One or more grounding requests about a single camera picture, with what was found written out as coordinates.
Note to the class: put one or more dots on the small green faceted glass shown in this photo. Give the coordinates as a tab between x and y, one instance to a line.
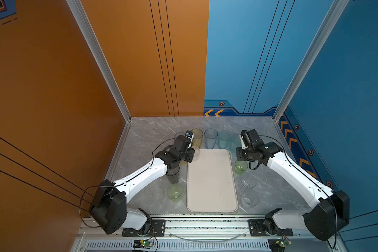
240	167

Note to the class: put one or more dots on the left green circuit board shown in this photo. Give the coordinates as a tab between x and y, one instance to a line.
143	245

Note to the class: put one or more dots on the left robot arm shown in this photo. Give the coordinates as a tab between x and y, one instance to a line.
109	205

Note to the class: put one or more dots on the small clear faceted glass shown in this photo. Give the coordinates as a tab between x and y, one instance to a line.
196	154

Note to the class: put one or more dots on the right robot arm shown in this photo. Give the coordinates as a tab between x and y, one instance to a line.
330	210

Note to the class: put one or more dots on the amber tall tumbler back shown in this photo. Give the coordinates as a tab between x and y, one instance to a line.
197	137

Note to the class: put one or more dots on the dark smoky tumbler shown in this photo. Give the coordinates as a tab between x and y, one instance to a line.
173	175

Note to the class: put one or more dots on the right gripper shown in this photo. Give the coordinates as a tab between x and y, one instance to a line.
239	157

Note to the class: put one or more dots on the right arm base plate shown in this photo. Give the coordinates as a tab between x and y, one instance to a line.
266	227

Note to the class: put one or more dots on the light blue clear tumbler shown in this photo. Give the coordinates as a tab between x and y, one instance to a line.
210	138

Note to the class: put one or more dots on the green circuit board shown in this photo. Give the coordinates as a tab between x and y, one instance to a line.
279	245
143	245

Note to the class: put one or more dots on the grey-blue frosted tumbler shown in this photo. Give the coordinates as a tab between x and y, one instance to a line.
178	134

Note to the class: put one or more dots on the white rectangular tray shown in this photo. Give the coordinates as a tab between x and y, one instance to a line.
211	187

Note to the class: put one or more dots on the aluminium front rail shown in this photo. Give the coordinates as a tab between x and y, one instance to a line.
201	233

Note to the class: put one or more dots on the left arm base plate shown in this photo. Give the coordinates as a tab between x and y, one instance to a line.
156	227

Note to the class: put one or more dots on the light green dotted cup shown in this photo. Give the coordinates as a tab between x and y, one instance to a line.
175	192

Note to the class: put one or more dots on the clear plastic cup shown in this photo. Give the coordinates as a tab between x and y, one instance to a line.
249	199

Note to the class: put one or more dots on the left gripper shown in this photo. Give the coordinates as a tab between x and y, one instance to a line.
191	153

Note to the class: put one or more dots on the teal textured tumbler right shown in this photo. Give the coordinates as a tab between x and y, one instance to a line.
235	142

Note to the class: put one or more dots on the aluminium corner post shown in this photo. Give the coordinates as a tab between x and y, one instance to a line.
89	35
331	18

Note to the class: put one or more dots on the teal textured tumbler left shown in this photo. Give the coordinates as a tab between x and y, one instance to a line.
224	139

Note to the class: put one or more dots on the right aluminium corner post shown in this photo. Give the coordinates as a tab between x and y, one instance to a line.
331	18

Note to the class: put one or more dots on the right green circuit board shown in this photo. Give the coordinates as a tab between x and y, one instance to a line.
279	245

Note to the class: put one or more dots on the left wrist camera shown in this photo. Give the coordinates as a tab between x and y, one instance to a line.
189	135

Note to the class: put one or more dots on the clear stemmed glass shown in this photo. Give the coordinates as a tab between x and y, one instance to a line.
247	181

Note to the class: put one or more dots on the left aluminium corner post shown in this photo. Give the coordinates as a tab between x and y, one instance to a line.
89	35

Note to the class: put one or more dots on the teal textured tumbler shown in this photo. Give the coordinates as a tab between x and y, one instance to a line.
235	142
224	139

